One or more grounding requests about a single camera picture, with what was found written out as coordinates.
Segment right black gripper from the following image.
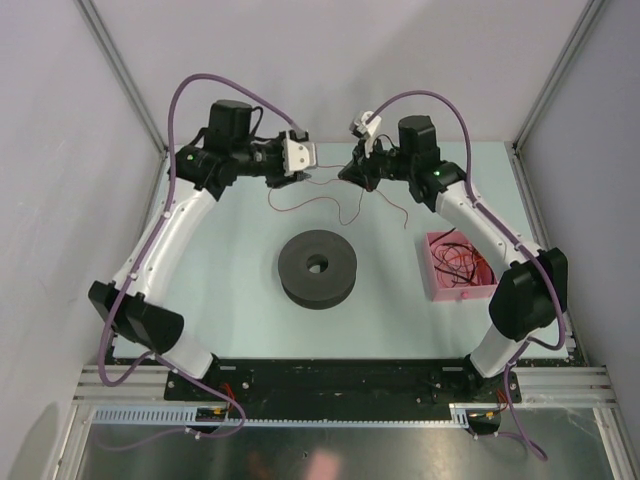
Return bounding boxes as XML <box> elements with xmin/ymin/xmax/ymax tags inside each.
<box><xmin>339</xmin><ymin>134</ymin><xmax>415</xmax><ymax>193</ymax></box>

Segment thin red wire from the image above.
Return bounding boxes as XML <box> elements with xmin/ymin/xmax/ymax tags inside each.
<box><xmin>267</xmin><ymin>164</ymin><xmax>410</xmax><ymax>231</ymax></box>

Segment black cable spool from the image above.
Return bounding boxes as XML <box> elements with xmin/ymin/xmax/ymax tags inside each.
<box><xmin>277</xmin><ymin>230</ymin><xmax>357</xmax><ymax>310</ymax></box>

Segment pink plastic box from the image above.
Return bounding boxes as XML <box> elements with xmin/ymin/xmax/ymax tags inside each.
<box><xmin>422</xmin><ymin>229</ymin><xmax>498</xmax><ymax>302</ymax></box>

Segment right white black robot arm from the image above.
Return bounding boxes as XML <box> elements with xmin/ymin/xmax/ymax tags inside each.
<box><xmin>338</xmin><ymin>111</ymin><xmax>568</xmax><ymax>401</ymax></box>

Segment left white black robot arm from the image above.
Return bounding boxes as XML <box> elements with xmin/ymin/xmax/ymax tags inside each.
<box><xmin>88</xmin><ymin>100</ymin><xmax>316</xmax><ymax>400</ymax></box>

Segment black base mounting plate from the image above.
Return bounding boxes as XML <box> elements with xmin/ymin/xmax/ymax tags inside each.
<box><xmin>164</xmin><ymin>359</ymin><xmax>522</xmax><ymax>427</ymax></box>

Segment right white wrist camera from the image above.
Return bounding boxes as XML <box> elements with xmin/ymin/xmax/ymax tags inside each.
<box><xmin>349</xmin><ymin>111</ymin><xmax>382</xmax><ymax>158</ymax></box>

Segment black wire in box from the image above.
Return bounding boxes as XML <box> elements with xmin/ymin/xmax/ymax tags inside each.
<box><xmin>432</xmin><ymin>227</ymin><xmax>496</xmax><ymax>290</ymax></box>

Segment orange wire in box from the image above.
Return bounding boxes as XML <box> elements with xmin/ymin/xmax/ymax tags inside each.
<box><xmin>433</xmin><ymin>244</ymin><xmax>481</xmax><ymax>281</ymax></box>

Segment right aluminium frame post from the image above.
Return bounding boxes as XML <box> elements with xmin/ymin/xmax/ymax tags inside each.
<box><xmin>512</xmin><ymin>0</ymin><xmax>609</xmax><ymax>151</ymax></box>

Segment aluminium frame post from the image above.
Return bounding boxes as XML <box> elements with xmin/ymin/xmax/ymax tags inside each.
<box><xmin>512</xmin><ymin>0</ymin><xmax>609</xmax><ymax>151</ymax></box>
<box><xmin>74</xmin><ymin>0</ymin><xmax>169</xmax><ymax>154</ymax></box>

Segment left aluminium frame post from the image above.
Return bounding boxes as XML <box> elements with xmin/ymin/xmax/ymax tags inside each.
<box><xmin>74</xmin><ymin>0</ymin><xmax>169</xmax><ymax>154</ymax></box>

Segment grey slotted cable duct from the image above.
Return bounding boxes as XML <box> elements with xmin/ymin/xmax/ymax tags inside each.
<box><xmin>92</xmin><ymin>403</ymin><xmax>474</xmax><ymax>427</ymax></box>

